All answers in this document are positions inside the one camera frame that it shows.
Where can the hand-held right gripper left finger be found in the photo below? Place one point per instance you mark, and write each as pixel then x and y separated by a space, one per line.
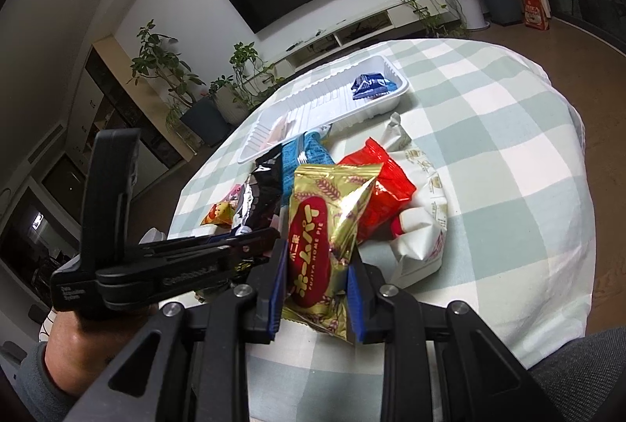
pixel 276 285

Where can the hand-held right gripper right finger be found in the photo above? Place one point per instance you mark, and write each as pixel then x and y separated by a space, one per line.
pixel 356 309

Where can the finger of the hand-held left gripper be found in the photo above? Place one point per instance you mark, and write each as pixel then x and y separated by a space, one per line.
pixel 205 278
pixel 220 240

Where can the orange yellow snack packet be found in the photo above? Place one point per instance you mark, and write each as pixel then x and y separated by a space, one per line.
pixel 217 212

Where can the black snack packet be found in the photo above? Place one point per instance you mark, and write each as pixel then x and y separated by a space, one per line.
pixel 261 192

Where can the gold snack packet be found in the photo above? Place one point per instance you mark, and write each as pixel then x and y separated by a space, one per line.
pixel 313 226

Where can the large white snack packet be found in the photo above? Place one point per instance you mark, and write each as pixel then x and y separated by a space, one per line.
pixel 425 251

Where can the red snack packet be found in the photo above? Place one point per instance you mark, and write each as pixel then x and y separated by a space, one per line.
pixel 391 187

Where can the light blue snack packet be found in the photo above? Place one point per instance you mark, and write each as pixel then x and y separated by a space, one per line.
pixel 313 153

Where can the white plastic tray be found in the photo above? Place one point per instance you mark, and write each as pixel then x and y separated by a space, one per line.
pixel 318 104

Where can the person's left hand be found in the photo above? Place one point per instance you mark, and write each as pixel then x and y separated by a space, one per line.
pixel 73 339

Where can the built-in display cabinet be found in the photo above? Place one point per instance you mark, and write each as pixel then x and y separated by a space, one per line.
pixel 117 109

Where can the small white red packet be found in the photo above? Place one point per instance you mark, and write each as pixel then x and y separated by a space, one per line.
pixel 408 221

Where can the tree plant in dark pot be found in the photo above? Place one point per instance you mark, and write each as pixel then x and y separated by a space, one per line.
pixel 205 121

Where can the small plant in grey pot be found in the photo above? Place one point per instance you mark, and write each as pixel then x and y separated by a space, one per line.
pixel 232 102

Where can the trailing vine plant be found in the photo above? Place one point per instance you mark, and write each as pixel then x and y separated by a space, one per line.
pixel 249 65

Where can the white television cabinet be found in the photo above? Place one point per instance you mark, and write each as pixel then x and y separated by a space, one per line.
pixel 303 53

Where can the dark blue snack packet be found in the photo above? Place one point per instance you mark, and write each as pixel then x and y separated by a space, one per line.
pixel 371 85

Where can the dark grey fabric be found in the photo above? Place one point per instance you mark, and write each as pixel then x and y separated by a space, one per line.
pixel 582 378

